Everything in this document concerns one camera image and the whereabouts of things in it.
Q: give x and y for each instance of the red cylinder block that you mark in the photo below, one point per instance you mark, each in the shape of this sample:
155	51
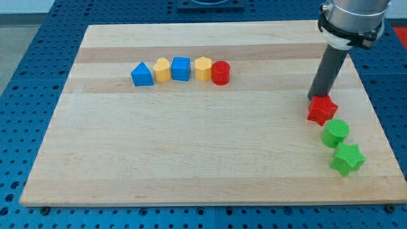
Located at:
220	72

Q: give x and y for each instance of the blue cube block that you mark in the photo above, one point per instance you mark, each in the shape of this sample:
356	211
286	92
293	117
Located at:
180	68

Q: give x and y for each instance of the yellow heart block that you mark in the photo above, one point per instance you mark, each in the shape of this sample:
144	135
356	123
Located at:
162	70

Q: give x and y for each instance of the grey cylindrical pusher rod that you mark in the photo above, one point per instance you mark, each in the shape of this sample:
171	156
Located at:
329	67

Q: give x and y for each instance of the green star block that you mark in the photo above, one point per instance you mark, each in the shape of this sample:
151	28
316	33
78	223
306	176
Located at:
347	158

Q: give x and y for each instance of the green cylinder block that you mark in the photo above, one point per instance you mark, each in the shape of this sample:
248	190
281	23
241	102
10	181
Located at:
335	131

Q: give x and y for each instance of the yellow hexagon block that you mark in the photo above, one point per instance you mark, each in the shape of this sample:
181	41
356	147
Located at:
203	68

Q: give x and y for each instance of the red star block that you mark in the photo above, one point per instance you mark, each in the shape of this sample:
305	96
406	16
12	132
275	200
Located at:
321	109

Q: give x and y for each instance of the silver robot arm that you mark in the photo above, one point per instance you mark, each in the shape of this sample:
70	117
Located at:
348	23

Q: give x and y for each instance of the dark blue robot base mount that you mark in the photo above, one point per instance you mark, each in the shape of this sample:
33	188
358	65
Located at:
210	4

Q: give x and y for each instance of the wooden board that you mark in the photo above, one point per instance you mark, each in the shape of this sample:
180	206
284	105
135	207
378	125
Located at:
248	142

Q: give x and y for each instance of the blue triangle block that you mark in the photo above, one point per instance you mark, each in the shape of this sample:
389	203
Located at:
142	76

